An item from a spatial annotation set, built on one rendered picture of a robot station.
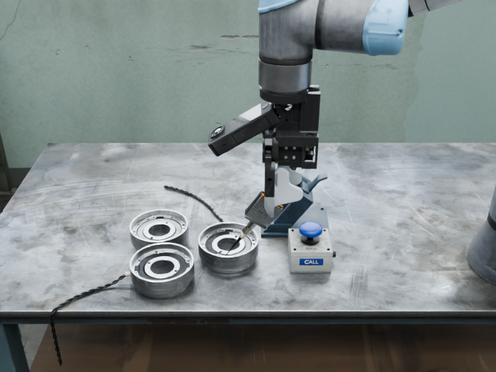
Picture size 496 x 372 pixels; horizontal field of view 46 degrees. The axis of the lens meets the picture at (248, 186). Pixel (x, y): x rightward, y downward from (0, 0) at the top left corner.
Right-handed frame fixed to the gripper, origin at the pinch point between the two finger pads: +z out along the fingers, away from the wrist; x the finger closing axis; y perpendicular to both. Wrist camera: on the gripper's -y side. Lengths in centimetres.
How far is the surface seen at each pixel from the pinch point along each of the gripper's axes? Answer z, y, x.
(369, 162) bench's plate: 13.1, 23.1, 40.7
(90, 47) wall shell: 24, -77, 161
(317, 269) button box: 12.2, 8.7, -0.5
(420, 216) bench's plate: 13.2, 30.0, 18.1
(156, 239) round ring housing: 10.2, -19.6, 4.2
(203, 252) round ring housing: 9.7, -10.7, -0.1
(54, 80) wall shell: 38, -94, 160
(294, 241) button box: 8.7, 4.6, 2.3
